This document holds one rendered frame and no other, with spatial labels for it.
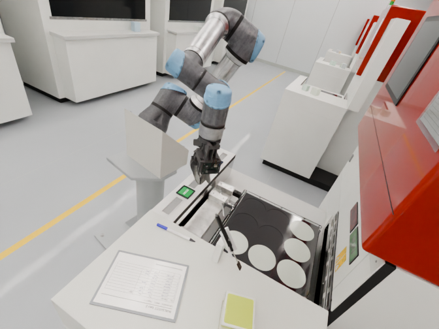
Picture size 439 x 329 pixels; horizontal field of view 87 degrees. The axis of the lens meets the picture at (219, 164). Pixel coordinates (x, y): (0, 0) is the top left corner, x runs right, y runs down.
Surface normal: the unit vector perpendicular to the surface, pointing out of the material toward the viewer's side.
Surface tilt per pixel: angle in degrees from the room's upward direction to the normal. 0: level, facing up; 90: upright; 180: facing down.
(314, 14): 90
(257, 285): 0
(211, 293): 0
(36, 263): 0
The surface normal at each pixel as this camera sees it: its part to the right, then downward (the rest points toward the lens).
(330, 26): -0.45, 0.46
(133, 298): 0.18, -0.79
